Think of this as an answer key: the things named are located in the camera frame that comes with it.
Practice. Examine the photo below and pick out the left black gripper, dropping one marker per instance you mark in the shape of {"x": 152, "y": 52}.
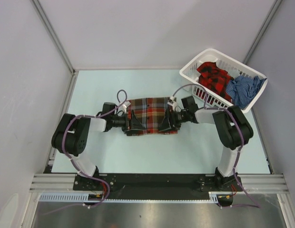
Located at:
{"x": 135, "y": 124}

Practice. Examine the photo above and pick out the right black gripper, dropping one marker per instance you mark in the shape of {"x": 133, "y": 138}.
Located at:
{"x": 165, "y": 124}

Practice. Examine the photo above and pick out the brown red plaid shirt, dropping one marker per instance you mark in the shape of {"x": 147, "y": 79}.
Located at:
{"x": 150, "y": 112}

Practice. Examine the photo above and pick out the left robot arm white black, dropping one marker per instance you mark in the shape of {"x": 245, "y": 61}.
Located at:
{"x": 71, "y": 135}

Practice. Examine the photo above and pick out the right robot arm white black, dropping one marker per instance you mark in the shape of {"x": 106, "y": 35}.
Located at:
{"x": 233, "y": 129}

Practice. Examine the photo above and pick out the red black checked shirt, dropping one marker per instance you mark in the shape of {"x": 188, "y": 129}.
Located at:
{"x": 214, "y": 79}

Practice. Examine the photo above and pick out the white plastic laundry basket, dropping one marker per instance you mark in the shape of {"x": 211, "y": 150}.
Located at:
{"x": 189, "y": 74}

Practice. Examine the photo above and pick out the blue checked shirt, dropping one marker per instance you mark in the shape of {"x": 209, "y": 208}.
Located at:
{"x": 243, "y": 89}

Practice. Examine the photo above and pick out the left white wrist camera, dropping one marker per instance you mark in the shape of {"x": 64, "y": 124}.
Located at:
{"x": 125, "y": 106}

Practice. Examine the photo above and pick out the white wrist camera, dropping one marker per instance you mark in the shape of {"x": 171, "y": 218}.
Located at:
{"x": 125, "y": 106}
{"x": 172, "y": 102}

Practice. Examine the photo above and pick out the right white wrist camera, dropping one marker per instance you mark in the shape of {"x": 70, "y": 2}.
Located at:
{"x": 172, "y": 102}

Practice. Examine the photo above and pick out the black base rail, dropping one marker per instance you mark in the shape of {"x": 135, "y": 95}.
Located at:
{"x": 139, "y": 186}

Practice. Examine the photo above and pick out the white slotted cable duct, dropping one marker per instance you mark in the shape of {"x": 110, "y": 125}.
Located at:
{"x": 91, "y": 198}

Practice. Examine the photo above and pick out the aluminium frame profile front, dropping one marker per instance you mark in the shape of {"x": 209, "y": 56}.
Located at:
{"x": 52, "y": 182}

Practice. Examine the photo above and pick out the left aluminium corner post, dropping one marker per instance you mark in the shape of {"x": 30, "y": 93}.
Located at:
{"x": 52, "y": 34}

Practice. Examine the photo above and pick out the aluminium corner post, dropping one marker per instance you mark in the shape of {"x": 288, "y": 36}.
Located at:
{"x": 52, "y": 34}
{"x": 263, "y": 29}

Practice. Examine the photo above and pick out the right aluminium corner post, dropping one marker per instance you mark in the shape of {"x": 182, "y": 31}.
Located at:
{"x": 263, "y": 29}

